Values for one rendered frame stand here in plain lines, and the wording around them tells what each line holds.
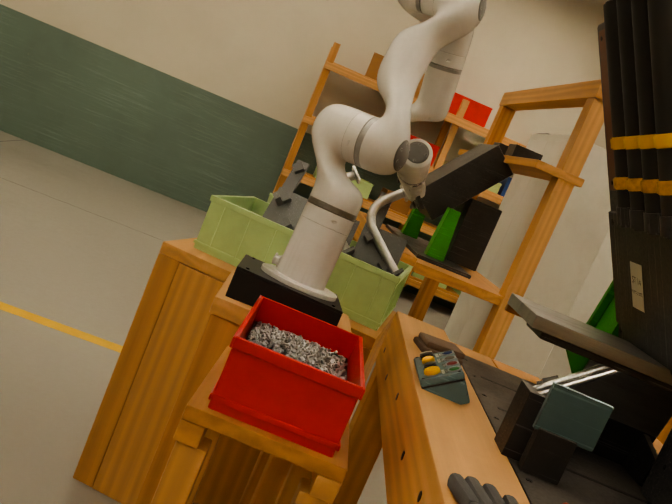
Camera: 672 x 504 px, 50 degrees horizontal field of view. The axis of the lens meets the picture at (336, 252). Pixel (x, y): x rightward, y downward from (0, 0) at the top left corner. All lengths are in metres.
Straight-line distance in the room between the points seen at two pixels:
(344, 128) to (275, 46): 6.59
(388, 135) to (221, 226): 0.76
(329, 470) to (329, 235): 0.65
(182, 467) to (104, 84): 7.40
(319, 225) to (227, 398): 0.61
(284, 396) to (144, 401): 1.19
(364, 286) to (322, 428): 1.02
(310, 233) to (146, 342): 0.78
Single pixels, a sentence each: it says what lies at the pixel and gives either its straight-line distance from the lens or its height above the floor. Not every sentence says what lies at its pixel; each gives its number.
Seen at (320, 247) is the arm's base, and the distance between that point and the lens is 1.61.
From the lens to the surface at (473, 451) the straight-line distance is 1.12.
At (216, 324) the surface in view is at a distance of 1.56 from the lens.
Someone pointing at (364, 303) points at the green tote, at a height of 0.85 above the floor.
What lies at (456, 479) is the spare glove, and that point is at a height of 0.92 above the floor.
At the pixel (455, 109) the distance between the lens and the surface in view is 7.84.
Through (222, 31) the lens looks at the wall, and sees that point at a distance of 8.24.
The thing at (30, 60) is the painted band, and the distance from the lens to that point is 8.61.
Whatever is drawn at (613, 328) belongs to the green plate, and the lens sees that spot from 1.27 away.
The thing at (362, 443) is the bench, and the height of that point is 0.56.
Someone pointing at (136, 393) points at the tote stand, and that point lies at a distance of 2.26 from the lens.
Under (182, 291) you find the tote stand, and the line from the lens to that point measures 2.15.
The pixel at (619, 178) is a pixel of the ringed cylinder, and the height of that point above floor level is 1.34.
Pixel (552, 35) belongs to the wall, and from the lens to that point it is 8.75.
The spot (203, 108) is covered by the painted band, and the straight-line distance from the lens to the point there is 8.20.
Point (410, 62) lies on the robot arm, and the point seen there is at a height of 1.47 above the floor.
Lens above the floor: 1.23
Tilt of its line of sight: 8 degrees down
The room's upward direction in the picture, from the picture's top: 23 degrees clockwise
